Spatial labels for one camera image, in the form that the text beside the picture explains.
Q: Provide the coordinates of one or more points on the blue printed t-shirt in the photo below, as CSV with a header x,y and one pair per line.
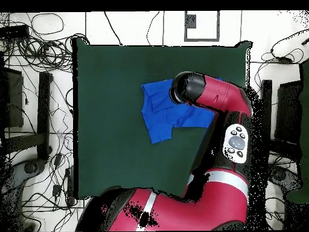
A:
x,y
164,116

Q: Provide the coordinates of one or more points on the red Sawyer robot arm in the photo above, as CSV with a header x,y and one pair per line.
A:
x,y
212,203

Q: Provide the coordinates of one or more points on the dark green table cloth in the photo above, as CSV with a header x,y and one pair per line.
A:
x,y
108,145

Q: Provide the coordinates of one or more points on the black power adapter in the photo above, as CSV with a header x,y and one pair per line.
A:
x,y
58,159
56,190

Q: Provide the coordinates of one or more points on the black power strip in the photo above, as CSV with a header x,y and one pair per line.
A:
x,y
14,31
70,186

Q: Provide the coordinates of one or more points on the dark square floor tag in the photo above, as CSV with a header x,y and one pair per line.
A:
x,y
190,21

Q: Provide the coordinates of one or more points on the gray office chair base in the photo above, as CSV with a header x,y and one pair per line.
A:
x,y
282,175
31,167

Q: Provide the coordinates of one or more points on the black box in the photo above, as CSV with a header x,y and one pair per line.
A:
x,y
288,111
12,96

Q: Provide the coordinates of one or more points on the green cloth on side table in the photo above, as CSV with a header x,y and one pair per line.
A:
x,y
304,120

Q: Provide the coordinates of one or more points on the black stand frame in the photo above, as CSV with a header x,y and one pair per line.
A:
x,y
44,108
267,108

